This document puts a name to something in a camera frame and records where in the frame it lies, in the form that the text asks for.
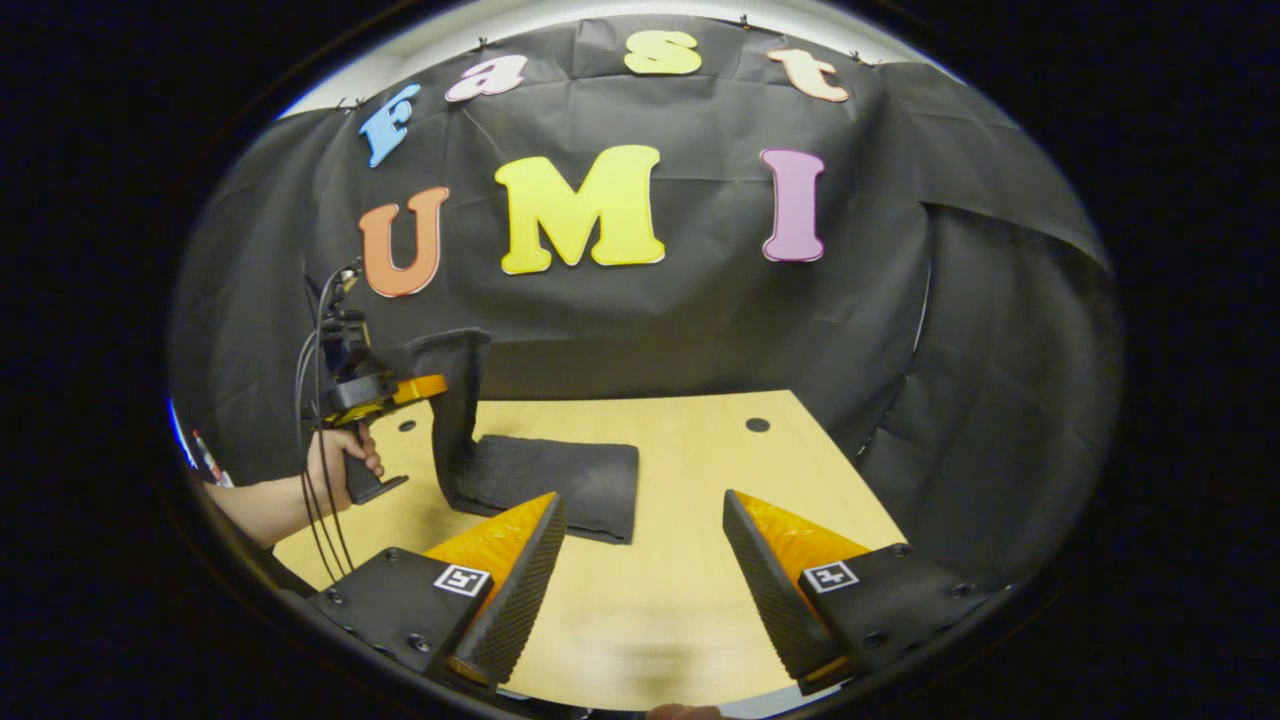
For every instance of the black jeans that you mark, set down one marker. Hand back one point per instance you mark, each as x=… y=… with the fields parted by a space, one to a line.
x=560 y=480

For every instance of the black backdrop cloth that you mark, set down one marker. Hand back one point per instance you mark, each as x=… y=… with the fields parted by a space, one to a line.
x=700 y=320

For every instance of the red-capped plastic bottle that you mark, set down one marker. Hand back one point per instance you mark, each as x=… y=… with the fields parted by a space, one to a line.
x=207 y=462

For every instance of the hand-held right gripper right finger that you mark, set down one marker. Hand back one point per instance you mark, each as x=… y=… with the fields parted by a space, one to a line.
x=765 y=590

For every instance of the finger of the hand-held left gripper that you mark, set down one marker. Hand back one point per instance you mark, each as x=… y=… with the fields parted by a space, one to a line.
x=420 y=388

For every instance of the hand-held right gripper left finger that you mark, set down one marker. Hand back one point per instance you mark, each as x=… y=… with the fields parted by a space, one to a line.
x=520 y=590

